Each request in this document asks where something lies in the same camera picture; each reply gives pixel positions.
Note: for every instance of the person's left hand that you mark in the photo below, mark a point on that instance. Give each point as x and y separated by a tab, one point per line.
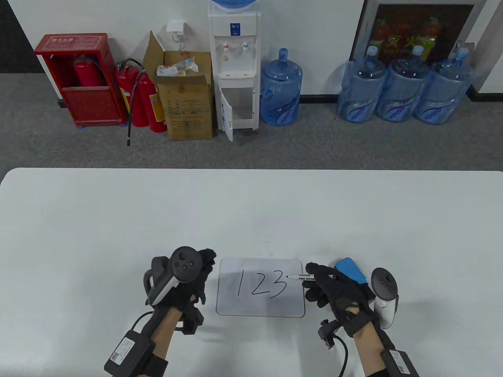
192	294

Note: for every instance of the person's right hand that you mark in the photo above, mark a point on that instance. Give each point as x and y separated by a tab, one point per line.
342	298

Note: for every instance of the blue eraser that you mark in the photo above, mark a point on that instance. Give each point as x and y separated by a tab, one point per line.
351	269

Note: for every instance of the small white whiteboard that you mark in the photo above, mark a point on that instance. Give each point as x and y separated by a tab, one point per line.
230	306

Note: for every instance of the black and white whiteboard marker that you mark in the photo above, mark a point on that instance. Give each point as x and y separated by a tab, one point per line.
300	277

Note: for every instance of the person's right forearm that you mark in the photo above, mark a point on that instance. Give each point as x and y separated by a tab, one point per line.
369	349

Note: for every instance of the person's left forearm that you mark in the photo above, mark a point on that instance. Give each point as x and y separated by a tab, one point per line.
165	330

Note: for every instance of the black and white left controller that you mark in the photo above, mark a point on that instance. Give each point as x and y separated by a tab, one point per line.
184	263

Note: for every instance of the black and white controller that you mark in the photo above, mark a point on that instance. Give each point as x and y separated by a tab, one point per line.
184	263
385	290

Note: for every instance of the black and white right controller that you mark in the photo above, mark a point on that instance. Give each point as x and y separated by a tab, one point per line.
385	290

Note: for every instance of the black left wrist sensor box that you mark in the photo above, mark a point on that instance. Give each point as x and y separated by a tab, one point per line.
129	353

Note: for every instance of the black wrist sensor box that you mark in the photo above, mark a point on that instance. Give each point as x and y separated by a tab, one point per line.
399	363
129	353

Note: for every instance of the black right wrist sensor box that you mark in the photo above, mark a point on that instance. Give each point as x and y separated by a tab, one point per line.
399	363

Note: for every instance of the open cardboard box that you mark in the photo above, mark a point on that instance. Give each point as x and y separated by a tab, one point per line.
188	114

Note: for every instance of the red fire extinguisher yellow label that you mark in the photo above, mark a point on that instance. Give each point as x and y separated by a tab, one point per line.
157	114

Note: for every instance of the blue water jug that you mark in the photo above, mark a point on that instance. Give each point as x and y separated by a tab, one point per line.
359	94
446	98
281	90
402	94

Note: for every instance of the red fire extinguisher cabinet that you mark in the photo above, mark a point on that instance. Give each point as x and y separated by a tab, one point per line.
94	106

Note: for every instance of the plastic wrappers in box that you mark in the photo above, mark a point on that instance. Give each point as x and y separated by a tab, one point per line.
177	67

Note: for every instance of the red extinguisher inside cabinet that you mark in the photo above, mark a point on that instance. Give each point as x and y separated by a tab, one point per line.
88	72

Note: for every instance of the white water dispenser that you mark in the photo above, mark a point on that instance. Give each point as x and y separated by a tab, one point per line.
235	51

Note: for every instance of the blue bottle on dispenser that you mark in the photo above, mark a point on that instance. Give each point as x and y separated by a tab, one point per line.
234	4

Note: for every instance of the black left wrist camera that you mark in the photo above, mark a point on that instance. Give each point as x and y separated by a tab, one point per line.
190	322

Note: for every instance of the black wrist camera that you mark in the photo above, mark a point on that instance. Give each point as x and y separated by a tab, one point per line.
328	332
190	322

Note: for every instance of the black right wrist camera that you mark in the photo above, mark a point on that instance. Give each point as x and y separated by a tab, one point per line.
328	332

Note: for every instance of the white wall charger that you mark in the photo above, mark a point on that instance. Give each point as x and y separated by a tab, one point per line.
175	27

